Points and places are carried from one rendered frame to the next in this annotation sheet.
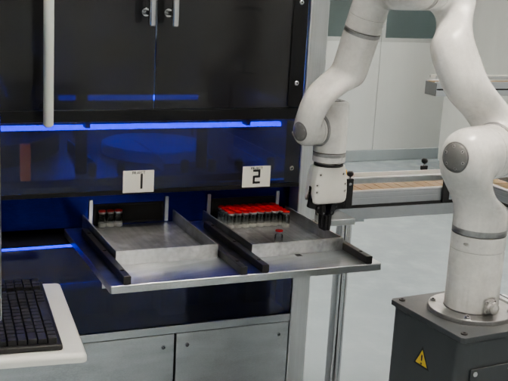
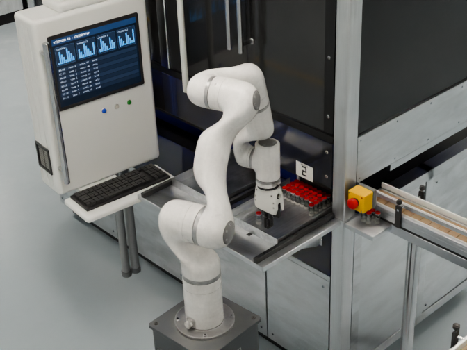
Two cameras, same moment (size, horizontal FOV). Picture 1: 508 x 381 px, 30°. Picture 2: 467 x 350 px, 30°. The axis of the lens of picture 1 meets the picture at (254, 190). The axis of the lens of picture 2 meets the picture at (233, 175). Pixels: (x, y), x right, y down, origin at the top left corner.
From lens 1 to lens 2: 3.16 m
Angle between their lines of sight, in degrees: 68
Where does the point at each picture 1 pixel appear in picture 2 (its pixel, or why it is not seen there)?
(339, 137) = (258, 170)
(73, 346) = (93, 213)
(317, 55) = (340, 101)
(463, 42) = (201, 143)
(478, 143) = (162, 213)
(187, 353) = not seen: hidden behind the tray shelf
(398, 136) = not seen: outside the picture
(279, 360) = (324, 304)
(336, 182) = (266, 199)
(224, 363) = (292, 282)
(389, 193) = (433, 234)
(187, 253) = (202, 198)
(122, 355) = not seen: hidden behind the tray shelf
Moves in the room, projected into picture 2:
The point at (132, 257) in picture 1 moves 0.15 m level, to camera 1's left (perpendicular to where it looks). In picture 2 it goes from (178, 185) to (168, 167)
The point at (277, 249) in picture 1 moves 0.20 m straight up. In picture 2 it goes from (239, 223) to (237, 176)
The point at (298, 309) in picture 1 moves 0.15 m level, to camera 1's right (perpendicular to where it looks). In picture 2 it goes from (335, 278) to (351, 301)
